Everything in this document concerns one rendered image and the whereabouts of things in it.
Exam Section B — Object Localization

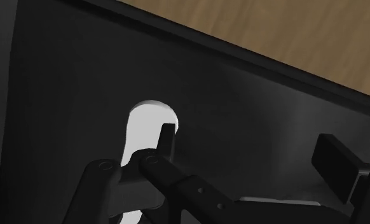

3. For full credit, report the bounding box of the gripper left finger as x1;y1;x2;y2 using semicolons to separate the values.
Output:
62;123;235;224

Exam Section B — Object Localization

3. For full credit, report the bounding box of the black table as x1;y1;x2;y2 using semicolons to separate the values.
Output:
0;0;370;224

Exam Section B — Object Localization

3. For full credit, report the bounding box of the white rounded object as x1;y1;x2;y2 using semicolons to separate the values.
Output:
120;99;179;224

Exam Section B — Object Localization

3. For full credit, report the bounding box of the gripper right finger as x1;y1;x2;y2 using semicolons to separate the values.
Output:
311;133;370;224

